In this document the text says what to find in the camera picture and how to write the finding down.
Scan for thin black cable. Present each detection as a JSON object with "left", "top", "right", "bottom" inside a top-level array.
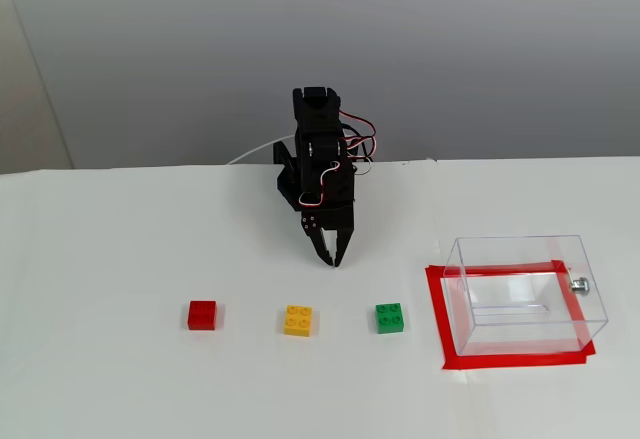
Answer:
[{"left": 343, "top": 122, "right": 375, "bottom": 176}]

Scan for red tape frame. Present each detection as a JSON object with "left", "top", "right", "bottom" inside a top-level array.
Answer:
[{"left": 424, "top": 259, "right": 597, "bottom": 372}]

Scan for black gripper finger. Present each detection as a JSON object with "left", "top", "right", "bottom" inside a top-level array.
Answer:
[
  {"left": 299, "top": 211, "right": 336, "bottom": 267},
  {"left": 332, "top": 228, "right": 358, "bottom": 269}
]

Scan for silver box lock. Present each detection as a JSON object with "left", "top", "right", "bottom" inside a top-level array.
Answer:
[{"left": 566, "top": 267, "right": 592, "bottom": 296}]

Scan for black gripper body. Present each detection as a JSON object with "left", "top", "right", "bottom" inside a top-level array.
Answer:
[{"left": 298, "top": 156, "right": 358, "bottom": 233}]

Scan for white cable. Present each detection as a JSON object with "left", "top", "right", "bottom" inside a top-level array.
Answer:
[{"left": 227, "top": 134, "right": 296, "bottom": 165}]

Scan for red white black servo wires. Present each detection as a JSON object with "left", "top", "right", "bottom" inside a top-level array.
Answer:
[{"left": 298, "top": 108, "right": 379, "bottom": 209}]

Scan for transparent plastic box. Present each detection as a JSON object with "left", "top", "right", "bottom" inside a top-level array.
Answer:
[{"left": 443, "top": 233, "right": 610, "bottom": 358}]

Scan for yellow lego brick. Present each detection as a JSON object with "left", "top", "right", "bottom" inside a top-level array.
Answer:
[{"left": 282, "top": 304, "right": 314, "bottom": 338}]

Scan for red lego brick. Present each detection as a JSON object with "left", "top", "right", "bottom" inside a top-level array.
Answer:
[{"left": 187, "top": 300, "right": 218, "bottom": 331}]

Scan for green lego brick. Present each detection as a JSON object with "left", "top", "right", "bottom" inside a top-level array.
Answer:
[{"left": 375, "top": 302, "right": 406, "bottom": 335}]

